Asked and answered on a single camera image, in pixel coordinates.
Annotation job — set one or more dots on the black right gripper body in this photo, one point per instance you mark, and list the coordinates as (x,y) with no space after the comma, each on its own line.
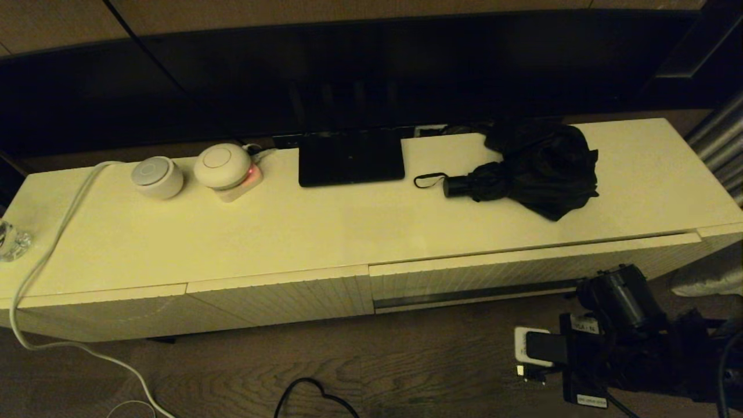
(586,360)

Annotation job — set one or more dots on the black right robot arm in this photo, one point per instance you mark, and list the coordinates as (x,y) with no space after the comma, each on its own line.
(621,296)

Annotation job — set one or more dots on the black television base plate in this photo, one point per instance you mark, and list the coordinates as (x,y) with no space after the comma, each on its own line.
(348,159)

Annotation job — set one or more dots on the clear glass object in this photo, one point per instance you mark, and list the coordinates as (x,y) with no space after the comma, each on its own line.
(13,241)

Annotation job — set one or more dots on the large black television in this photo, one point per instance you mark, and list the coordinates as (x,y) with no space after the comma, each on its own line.
(348,69)

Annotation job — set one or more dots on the white power strip red light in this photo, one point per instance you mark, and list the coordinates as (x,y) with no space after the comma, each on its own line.
(248,183)

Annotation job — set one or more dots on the white fluted cabinet front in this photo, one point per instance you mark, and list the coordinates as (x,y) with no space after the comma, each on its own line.
(290,296)

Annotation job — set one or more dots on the small white round speaker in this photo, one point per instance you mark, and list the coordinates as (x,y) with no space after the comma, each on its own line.
(155,177)

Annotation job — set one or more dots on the white dome-shaped device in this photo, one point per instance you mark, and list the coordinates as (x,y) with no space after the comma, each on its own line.
(220,165)

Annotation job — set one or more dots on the white TV cabinet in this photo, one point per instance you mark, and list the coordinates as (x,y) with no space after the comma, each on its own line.
(348,232)

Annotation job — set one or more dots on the black umbrella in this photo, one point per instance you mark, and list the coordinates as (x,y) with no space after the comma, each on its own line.
(540,168)

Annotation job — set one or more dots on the white fluted drawer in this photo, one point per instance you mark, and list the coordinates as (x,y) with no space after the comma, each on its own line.
(493,273)

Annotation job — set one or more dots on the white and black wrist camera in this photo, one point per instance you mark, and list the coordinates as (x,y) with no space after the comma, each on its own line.
(529,348)

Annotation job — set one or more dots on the white smooth cabinet front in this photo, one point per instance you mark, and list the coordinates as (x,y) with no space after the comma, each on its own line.
(87,316)

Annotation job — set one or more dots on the grey pleated curtain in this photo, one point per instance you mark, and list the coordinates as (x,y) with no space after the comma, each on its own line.
(720,139)

